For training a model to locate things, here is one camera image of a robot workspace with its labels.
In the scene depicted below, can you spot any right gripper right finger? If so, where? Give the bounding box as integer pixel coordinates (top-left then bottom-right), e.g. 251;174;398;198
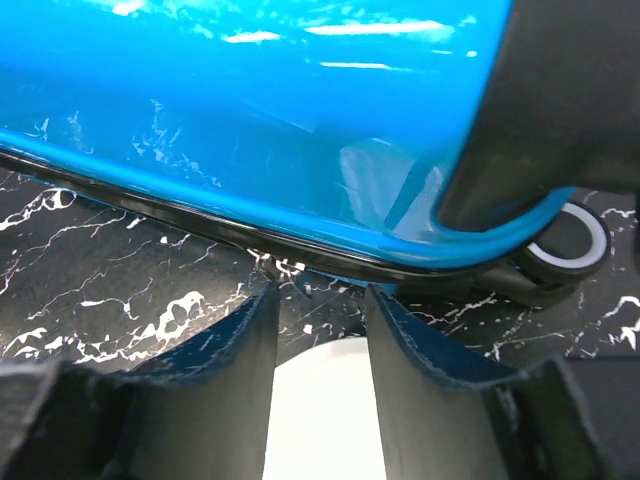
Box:
365;286;625;479

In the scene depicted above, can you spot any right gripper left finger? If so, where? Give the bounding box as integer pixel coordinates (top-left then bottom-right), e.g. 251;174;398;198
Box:
1;285;279;479

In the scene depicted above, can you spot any blue fish-print suitcase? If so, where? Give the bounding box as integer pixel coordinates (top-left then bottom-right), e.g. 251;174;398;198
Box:
1;1;639;307

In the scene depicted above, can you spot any white plastic basin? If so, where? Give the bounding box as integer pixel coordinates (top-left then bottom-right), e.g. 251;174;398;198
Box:
263;337;386;480

